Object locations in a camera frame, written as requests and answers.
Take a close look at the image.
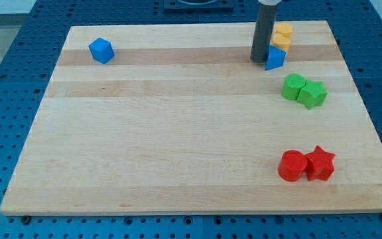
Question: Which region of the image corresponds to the yellow block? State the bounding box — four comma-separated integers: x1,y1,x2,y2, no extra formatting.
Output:
275,22,294,39
271,33,291,52

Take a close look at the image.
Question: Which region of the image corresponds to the blue triangular prism block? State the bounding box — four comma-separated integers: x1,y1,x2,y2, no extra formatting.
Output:
265,45,287,70

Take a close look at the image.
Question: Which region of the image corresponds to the blue perforated table plate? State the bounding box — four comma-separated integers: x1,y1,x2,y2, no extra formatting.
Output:
0,0,382,238

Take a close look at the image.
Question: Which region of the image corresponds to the green cylinder block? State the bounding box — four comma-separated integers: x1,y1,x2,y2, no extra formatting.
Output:
281,74,306,101

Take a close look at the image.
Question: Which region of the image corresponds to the light wooden board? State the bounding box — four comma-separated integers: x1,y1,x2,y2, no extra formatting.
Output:
0,21,382,216

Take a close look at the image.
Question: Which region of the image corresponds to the yellow block front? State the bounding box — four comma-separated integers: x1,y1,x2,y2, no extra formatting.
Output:
271,33,291,52

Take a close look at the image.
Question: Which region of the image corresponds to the grey cylindrical robot pointer rod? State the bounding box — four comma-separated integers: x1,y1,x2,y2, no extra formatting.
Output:
250,0,281,64

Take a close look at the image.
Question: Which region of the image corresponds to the red cylinder block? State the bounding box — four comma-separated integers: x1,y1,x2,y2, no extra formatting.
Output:
277,150,308,182

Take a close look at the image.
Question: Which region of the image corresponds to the green star block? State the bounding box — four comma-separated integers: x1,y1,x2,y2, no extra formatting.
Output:
296,80,328,110

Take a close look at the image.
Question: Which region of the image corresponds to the yellow block rear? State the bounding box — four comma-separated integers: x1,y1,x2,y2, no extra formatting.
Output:
275,22,294,39

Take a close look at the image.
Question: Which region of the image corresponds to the blue cube block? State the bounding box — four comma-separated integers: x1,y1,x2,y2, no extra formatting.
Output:
88,38,115,64

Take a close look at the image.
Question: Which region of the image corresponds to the red star block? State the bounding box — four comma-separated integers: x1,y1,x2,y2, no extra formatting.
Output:
305,145,336,181

